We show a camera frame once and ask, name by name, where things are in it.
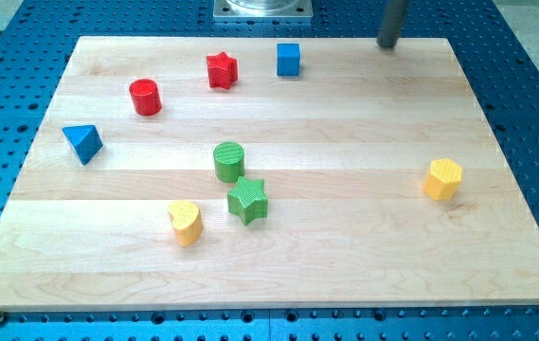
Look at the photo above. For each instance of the green cylinder block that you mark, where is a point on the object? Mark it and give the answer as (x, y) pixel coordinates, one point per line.
(229, 161)

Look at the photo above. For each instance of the light wooden board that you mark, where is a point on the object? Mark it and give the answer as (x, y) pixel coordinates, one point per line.
(343, 149)

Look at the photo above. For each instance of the yellow hexagon block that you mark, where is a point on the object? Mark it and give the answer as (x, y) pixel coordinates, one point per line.
(443, 178)

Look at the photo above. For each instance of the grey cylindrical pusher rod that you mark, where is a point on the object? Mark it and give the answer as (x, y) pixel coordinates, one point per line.
(392, 23)

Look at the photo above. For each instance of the green star block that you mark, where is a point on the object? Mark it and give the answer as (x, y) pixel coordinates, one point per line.
(248, 200)

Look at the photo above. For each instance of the red cylinder block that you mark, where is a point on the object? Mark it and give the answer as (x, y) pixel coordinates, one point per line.
(145, 97)

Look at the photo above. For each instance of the red star block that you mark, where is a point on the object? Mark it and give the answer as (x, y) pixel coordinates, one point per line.
(222, 71)

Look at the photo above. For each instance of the yellow heart block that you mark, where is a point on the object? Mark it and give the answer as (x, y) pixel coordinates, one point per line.
(186, 221)

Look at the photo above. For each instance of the blue triangular prism block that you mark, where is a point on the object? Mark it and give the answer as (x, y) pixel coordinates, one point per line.
(84, 140)

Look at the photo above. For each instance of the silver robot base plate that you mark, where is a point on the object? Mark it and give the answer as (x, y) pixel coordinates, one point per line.
(262, 9)

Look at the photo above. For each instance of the blue cube block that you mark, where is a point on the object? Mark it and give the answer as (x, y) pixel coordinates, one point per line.
(288, 59)

